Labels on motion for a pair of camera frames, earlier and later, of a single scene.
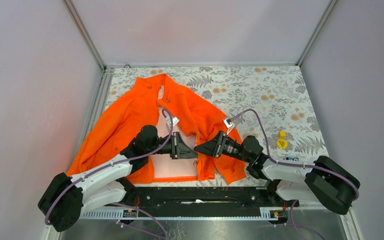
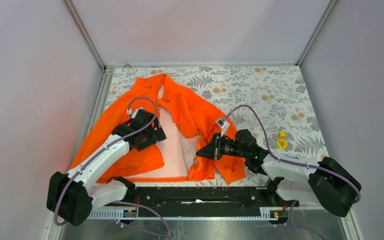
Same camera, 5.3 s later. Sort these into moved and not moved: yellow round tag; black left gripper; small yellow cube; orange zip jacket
Moved: black left gripper
Not moved: yellow round tag; orange zip jacket; small yellow cube
